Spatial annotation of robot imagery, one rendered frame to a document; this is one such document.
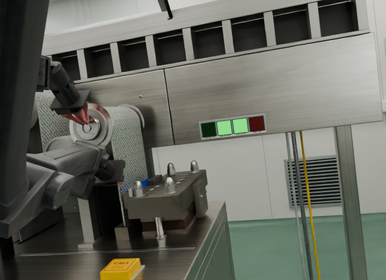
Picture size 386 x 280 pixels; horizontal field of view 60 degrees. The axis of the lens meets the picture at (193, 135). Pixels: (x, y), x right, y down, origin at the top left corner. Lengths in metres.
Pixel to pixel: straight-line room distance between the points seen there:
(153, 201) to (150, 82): 0.53
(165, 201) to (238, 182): 2.75
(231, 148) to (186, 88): 2.39
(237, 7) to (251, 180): 2.59
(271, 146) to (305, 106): 2.37
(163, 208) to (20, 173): 0.62
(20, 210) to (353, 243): 1.33
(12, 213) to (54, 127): 0.83
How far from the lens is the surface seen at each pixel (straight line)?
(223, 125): 1.26
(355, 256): 1.57
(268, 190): 3.69
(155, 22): 1.37
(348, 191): 1.48
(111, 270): 0.83
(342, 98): 1.27
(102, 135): 1.04
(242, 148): 3.62
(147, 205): 0.99
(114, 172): 0.98
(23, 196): 0.43
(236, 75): 1.26
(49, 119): 1.21
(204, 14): 1.32
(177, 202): 0.96
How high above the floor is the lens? 1.24
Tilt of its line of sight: 3 degrees down
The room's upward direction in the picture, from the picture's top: 8 degrees counter-clockwise
